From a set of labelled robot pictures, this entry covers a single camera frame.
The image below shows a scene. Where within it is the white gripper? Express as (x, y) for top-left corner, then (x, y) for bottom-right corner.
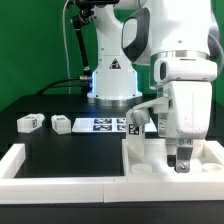
(150, 57), (217, 173)

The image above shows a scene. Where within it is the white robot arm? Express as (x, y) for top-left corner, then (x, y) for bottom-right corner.
(73, 0), (222, 173)

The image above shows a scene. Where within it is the white square table top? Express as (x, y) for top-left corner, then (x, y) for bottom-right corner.
(122, 139), (224, 176)

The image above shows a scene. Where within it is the white fiducial marker sheet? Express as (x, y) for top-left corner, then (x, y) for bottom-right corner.
(71, 117), (158, 134)

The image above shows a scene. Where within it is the white U-shaped fence wall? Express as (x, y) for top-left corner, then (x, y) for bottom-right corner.
(0, 139), (224, 204)

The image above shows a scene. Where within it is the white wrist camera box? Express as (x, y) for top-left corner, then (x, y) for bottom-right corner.
(126, 97), (169, 127)

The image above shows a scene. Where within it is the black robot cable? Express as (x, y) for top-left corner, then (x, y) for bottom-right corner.
(35, 78), (93, 96)

